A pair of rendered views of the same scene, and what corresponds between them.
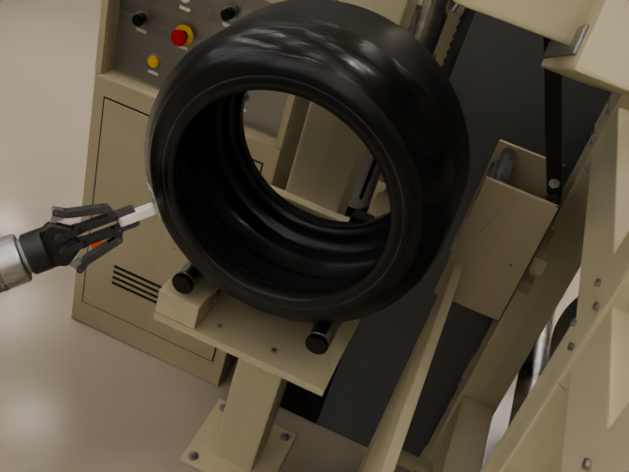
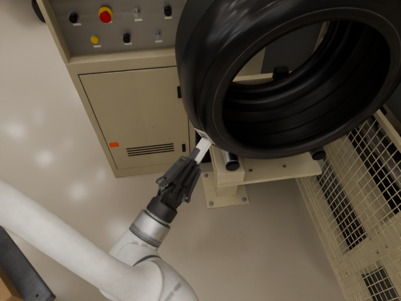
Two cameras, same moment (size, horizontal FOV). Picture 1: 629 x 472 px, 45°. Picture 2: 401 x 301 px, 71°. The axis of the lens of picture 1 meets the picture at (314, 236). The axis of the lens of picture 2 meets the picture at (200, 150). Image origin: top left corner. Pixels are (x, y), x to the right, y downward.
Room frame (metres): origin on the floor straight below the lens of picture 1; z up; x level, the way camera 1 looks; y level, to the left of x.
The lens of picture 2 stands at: (0.67, 0.46, 1.62)
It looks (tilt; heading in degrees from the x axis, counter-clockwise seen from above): 52 degrees down; 342
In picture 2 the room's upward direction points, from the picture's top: straight up
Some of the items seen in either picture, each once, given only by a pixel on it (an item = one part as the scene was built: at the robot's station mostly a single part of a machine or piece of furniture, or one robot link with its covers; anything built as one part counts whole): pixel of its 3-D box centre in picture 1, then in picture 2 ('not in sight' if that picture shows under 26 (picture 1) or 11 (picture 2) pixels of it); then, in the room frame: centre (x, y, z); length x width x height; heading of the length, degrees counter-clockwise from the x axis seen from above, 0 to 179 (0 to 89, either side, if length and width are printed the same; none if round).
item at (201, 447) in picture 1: (240, 446); (224, 187); (1.51, 0.02, 0.01); 0.27 x 0.27 x 0.02; 80
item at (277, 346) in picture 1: (271, 302); (256, 139); (1.26, 0.04, 0.80); 0.37 x 0.36 x 0.02; 80
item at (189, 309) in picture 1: (216, 262); (221, 137); (1.28, 0.18, 0.83); 0.36 x 0.09 x 0.06; 170
